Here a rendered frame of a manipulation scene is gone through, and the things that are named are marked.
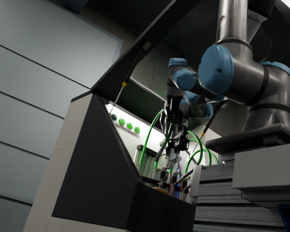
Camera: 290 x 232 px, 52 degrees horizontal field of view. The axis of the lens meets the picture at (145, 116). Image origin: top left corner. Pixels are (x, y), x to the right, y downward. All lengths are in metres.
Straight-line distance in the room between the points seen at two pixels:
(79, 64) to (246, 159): 3.05
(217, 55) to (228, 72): 0.05
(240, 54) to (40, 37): 2.90
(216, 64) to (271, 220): 0.37
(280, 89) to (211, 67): 0.18
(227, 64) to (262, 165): 0.29
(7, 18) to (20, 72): 0.59
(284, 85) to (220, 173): 0.28
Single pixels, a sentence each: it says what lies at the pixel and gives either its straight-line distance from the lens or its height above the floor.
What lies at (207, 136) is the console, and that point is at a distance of 1.92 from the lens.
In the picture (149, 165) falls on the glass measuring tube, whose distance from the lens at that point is 1.79.
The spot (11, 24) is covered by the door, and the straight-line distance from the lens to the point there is 3.49.
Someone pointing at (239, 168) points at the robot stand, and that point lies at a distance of 0.58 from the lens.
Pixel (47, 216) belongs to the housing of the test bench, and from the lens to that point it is 1.56.
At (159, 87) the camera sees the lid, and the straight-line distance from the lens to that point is 1.70.
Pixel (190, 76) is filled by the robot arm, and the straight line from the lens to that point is 1.10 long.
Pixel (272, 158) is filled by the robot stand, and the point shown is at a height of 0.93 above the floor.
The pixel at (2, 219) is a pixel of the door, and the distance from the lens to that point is 3.02.
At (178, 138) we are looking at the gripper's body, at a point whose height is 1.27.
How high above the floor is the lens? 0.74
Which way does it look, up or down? 24 degrees up
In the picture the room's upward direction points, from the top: 14 degrees clockwise
